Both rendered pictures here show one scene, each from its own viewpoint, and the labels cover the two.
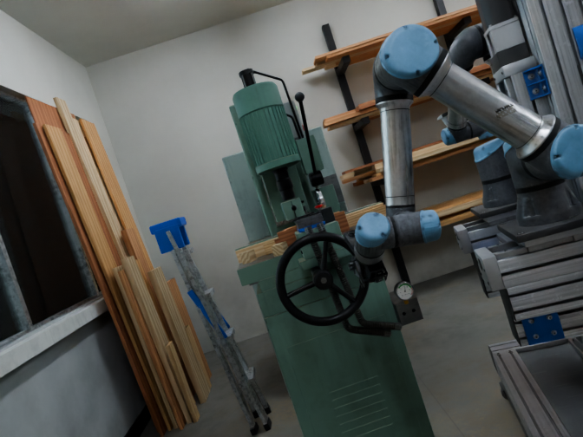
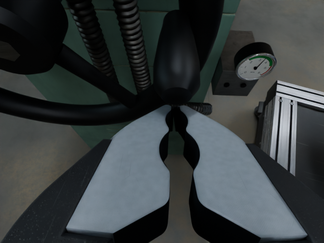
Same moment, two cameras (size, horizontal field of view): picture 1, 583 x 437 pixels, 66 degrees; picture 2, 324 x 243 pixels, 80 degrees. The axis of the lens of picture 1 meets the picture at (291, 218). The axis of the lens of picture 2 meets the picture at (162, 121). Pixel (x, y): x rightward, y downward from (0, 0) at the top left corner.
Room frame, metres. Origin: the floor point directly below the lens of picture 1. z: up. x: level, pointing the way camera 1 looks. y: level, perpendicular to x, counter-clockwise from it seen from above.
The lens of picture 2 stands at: (1.25, -0.15, 0.90)
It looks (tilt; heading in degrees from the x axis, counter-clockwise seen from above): 62 degrees down; 3
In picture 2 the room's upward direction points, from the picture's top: 2 degrees clockwise
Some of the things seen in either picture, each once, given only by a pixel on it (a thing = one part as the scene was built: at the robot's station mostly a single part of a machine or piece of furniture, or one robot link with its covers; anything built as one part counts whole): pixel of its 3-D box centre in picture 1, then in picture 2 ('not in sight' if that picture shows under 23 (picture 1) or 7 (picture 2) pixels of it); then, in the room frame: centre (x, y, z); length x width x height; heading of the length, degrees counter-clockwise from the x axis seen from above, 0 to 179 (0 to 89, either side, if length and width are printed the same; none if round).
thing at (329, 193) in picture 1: (325, 200); not in sight; (1.91, -0.16, 1.02); 0.09 x 0.07 x 0.12; 93
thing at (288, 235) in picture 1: (313, 231); not in sight; (1.63, -0.06, 0.94); 0.26 x 0.01 x 0.07; 93
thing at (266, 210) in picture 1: (278, 182); not in sight; (2.00, 0.00, 1.16); 0.22 x 0.22 x 0.72; 3
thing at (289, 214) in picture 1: (293, 211); not in sight; (1.73, -0.02, 1.03); 0.14 x 0.07 x 0.09; 3
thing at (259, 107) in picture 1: (266, 129); not in sight; (1.71, -0.02, 1.35); 0.18 x 0.18 x 0.31
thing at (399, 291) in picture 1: (403, 292); (250, 64); (1.52, -0.29, 0.65); 0.06 x 0.04 x 0.08; 93
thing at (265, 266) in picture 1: (319, 249); not in sight; (1.61, -0.06, 0.87); 0.61 x 0.30 x 0.06; 93
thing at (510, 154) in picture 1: (533, 156); not in sight; (1.16, -0.64, 0.98); 0.13 x 0.12 x 0.14; 178
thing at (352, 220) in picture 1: (335, 226); not in sight; (1.72, -0.15, 0.92); 0.57 x 0.02 x 0.04; 93
